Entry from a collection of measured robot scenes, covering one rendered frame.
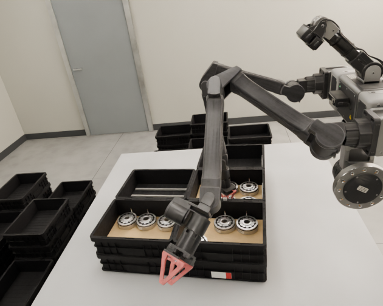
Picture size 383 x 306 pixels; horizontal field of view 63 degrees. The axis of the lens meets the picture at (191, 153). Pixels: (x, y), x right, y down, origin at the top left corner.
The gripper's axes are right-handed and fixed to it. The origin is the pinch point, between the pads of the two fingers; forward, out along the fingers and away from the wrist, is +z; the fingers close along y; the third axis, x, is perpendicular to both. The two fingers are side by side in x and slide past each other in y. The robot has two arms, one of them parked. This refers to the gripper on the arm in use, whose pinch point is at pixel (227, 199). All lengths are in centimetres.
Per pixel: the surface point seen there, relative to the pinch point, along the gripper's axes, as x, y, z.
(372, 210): 148, 1, 91
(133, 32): 93, -301, -60
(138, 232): -46.6, -13.3, 2.9
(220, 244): -25.4, 28.0, -5.6
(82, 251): -73, -36, 15
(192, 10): 158, -255, -74
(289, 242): 13.9, 29.6, 18.3
